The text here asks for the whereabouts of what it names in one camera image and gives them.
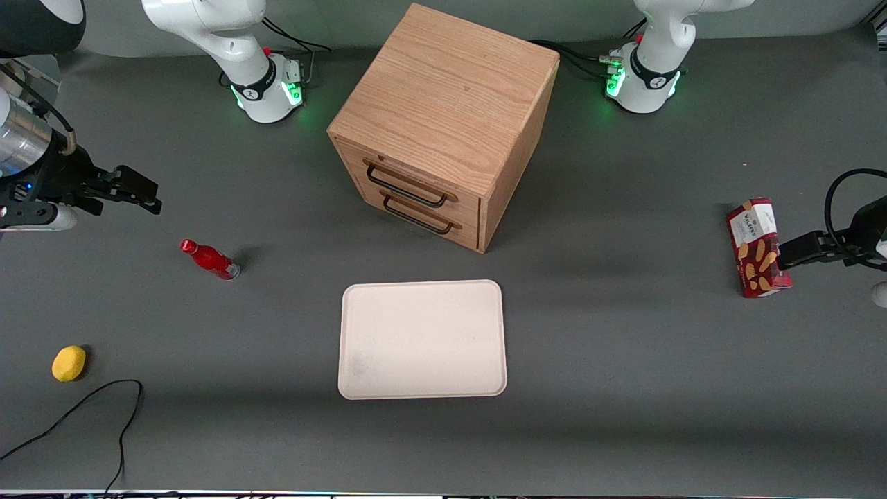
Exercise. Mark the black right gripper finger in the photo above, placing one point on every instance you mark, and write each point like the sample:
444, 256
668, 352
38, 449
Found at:
145, 205
138, 184

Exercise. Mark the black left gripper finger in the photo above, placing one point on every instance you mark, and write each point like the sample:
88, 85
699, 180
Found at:
840, 253
800, 251

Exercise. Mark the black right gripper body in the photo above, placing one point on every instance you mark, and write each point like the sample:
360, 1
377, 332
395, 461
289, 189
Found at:
61, 174

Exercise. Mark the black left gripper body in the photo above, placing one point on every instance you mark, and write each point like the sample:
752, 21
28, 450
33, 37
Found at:
869, 229

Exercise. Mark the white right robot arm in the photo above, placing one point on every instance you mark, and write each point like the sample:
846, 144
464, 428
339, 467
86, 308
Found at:
235, 41

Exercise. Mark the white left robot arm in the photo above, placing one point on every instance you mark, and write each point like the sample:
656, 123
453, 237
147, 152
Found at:
651, 76

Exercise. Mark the wooden two-drawer cabinet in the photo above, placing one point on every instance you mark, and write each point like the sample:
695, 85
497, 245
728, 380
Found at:
450, 90

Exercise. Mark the red plaid shortbread box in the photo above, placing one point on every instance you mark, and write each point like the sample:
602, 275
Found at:
755, 235

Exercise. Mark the red plastic bottle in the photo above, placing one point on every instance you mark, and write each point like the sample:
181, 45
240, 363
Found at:
208, 258

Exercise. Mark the yellow lemon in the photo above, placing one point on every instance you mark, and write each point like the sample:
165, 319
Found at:
68, 364

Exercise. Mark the cream rectangular tray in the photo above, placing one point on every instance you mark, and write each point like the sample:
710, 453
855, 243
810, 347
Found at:
423, 339

